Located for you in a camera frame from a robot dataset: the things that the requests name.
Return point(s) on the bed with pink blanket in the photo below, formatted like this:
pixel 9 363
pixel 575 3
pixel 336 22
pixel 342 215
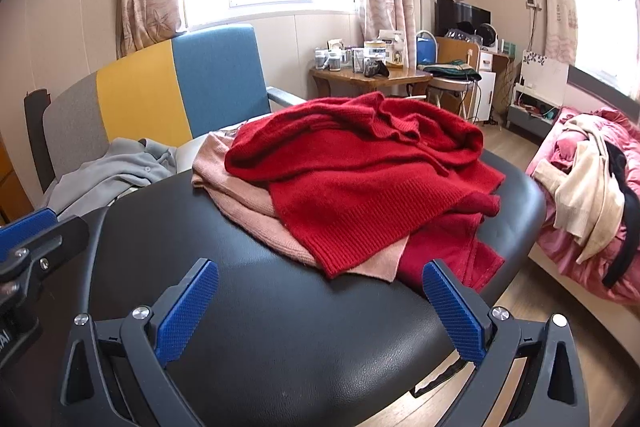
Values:
pixel 555 247

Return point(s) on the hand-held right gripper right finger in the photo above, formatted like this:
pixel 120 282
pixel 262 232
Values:
pixel 454 314

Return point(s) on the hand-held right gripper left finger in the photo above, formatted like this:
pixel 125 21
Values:
pixel 186 307

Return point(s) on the wooden desk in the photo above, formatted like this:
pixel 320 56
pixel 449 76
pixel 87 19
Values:
pixel 455 53

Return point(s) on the blue white water container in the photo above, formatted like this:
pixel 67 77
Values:
pixel 426 49

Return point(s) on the white cabinet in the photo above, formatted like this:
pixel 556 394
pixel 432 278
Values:
pixel 487 94

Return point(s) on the white box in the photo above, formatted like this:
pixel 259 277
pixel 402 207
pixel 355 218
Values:
pixel 396 42

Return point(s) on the small desk fan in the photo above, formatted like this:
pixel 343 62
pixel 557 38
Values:
pixel 485 36

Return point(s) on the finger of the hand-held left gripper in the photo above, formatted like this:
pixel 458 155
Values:
pixel 30 225

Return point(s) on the pink knit sweater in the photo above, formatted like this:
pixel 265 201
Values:
pixel 235 202

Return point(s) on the grey garment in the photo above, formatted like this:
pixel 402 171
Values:
pixel 100 177

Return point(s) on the black garment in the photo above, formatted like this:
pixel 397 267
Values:
pixel 622 207

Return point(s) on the red knit sweater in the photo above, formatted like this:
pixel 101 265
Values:
pixel 350 177

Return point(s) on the black flat screen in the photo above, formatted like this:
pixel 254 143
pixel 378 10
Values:
pixel 460 17

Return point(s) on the cream canister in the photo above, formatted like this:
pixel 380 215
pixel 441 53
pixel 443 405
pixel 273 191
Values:
pixel 376 54

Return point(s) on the white low shelf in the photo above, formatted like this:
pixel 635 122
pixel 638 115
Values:
pixel 542 72

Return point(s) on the cream garment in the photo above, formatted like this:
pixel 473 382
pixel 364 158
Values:
pixel 590 192

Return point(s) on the black padded bench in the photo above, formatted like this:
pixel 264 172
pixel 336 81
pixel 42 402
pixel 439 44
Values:
pixel 300 357

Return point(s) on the white stool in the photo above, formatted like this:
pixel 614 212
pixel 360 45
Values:
pixel 450 87

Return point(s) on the grey yellow blue sofa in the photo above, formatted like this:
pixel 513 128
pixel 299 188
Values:
pixel 140 92

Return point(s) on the black game controller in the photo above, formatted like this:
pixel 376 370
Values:
pixel 375 70

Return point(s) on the green folded cloth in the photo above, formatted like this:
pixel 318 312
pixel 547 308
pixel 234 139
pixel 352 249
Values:
pixel 447 72

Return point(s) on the glass jar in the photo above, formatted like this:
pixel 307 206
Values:
pixel 333 62
pixel 346 57
pixel 320 61

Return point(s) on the wall control panel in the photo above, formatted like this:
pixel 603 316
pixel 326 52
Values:
pixel 532 3

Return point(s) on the white printed cushion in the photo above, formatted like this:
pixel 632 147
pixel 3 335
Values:
pixel 186 153

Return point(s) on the dark red garment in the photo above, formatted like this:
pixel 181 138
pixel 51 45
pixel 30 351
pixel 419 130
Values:
pixel 450 259

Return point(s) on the wooden side table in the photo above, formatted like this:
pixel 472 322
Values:
pixel 350 79

